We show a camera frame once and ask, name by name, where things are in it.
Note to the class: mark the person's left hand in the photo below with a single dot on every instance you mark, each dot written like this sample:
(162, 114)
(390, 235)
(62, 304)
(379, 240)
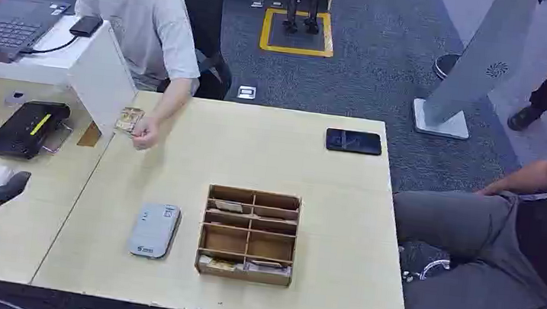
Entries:
(146, 133)

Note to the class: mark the stack of cards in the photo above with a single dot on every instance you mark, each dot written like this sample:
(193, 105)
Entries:
(128, 120)

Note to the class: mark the dark laptop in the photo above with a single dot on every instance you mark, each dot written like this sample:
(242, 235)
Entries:
(7, 26)

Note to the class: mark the white desk riser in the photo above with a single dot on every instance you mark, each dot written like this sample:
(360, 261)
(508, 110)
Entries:
(101, 77)

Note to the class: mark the black device with yellow stripe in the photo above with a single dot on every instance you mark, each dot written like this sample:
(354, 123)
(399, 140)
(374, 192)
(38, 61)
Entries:
(24, 129)

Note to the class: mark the black power adapter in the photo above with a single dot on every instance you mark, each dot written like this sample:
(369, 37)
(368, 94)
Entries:
(86, 26)

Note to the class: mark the metal floor socket plate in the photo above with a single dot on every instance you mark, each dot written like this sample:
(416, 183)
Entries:
(246, 92)

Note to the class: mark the small grey round puck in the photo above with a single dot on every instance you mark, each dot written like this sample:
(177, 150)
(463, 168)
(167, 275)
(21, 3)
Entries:
(15, 97)

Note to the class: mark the card in wooden box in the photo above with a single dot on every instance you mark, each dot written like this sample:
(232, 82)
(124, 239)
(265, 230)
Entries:
(266, 268)
(219, 264)
(227, 206)

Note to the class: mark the black office chair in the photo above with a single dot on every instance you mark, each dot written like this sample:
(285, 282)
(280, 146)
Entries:
(202, 13)

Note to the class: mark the wooden card box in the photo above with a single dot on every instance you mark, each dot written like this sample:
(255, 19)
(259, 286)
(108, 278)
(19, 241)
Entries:
(248, 236)

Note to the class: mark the yellow floor tape square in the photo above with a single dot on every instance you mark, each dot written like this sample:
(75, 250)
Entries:
(266, 30)

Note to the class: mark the small floor plate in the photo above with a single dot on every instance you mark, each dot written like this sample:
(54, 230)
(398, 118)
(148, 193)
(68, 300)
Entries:
(257, 4)

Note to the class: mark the black phone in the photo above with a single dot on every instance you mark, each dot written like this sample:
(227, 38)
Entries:
(353, 141)

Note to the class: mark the black round base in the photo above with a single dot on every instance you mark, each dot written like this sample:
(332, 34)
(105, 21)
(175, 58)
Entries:
(444, 65)

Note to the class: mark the grey standing panel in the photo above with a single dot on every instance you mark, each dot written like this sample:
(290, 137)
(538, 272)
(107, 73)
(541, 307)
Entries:
(475, 68)

